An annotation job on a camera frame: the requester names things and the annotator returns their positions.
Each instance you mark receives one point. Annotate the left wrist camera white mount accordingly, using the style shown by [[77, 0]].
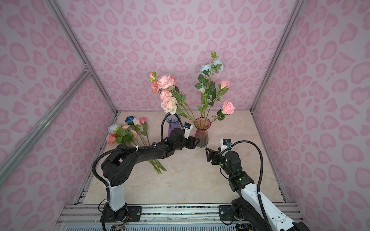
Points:
[[187, 127]]

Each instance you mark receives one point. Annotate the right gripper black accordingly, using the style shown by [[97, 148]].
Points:
[[215, 156]]

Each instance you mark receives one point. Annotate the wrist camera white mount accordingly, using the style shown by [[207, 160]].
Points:
[[187, 127], [225, 144]]

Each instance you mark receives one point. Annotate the pink white peony spray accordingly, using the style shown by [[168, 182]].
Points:
[[172, 100]]

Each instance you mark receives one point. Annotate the pale blue flower spray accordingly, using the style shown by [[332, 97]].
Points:
[[205, 79]]

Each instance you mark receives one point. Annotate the pink peach open rose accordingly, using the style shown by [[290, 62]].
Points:
[[111, 138]]

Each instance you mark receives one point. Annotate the blue purple glass vase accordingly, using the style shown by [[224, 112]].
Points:
[[173, 122]]

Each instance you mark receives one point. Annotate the aluminium diagonal frame bar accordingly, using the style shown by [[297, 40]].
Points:
[[20, 152]]

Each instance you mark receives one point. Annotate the aluminium corner frame post left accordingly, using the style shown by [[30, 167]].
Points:
[[64, 24]]

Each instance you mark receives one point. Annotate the dark blue small flower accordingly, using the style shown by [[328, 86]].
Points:
[[129, 119]]

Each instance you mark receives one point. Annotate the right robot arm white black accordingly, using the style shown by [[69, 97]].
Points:
[[252, 206]]

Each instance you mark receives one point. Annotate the cream rose single stem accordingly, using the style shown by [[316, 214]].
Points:
[[142, 130]]

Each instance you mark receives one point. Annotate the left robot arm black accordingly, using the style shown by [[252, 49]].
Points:
[[114, 167]]

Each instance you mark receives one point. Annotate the aluminium corner frame post right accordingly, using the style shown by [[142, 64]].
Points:
[[292, 21]]

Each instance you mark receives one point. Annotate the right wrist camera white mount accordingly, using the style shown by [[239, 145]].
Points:
[[225, 144]]

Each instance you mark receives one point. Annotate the pink grey glass vase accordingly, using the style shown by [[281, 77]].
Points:
[[202, 125]]

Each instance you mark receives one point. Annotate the pink rosebud stem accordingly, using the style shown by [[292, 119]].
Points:
[[215, 93], [227, 109]]

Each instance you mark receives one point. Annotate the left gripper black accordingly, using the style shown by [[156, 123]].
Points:
[[190, 142]]

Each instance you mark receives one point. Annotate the aluminium corner frame post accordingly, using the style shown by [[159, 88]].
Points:
[[64, 24], [292, 21]]

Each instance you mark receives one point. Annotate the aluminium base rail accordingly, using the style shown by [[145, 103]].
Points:
[[157, 215]]

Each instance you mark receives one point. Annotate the white blue artificial rose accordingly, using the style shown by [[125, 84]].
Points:
[[125, 134]]

